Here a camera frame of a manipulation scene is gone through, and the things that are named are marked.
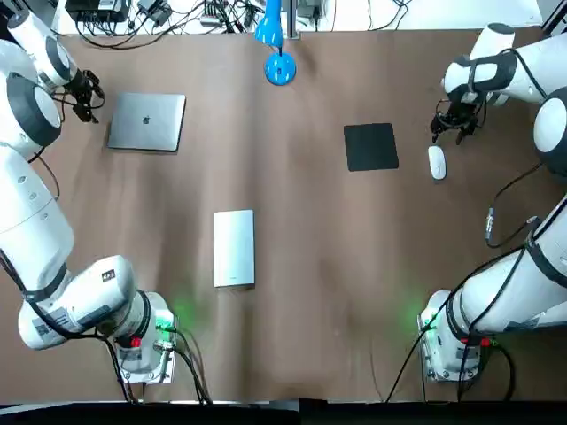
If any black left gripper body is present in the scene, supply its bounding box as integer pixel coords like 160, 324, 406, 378
66, 69, 97, 105

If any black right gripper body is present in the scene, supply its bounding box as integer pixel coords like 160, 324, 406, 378
447, 90, 484, 123

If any white computer mouse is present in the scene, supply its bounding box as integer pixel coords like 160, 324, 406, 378
427, 145, 447, 181

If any grey laptop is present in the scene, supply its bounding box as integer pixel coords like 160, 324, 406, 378
106, 92, 187, 155

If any black mouse pad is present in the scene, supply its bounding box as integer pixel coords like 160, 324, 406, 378
343, 122, 400, 173

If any blue desk lamp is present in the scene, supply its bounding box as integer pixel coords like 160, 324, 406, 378
254, 0, 298, 87

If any black dock box with ports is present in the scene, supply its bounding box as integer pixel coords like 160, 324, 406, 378
66, 0, 132, 22

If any black power adapter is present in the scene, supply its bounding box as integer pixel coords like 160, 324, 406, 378
136, 0, 172, 26

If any grey usb hub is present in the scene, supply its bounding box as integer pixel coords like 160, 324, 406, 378
201, 2, 231, 27

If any black right arm cable with connector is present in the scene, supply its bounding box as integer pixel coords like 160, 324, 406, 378
485, 161, 544, 248

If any aluminium frame post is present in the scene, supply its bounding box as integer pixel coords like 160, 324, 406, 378
285, 0, 302, 40

